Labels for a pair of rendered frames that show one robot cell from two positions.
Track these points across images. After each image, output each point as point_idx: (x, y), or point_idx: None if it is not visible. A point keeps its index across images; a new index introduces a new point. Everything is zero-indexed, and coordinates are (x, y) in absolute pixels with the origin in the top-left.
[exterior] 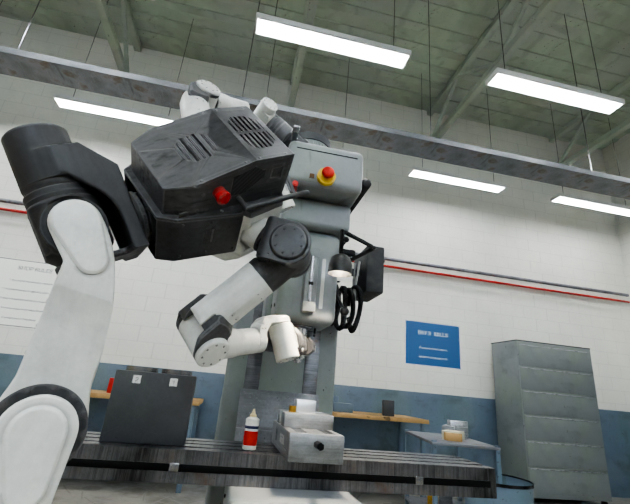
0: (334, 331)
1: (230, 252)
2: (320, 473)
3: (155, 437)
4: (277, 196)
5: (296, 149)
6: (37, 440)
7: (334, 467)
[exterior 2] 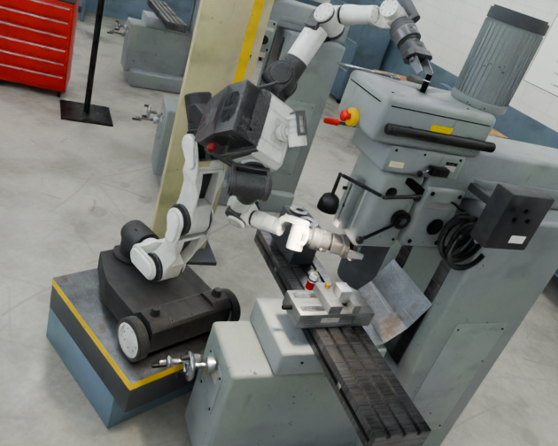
0: (469, 259)
1: None
2: (307, 328)
3: (283, 250)
4: (251, 147)
5: (349, 81)
6: (172, 223)
7: (313, 332)
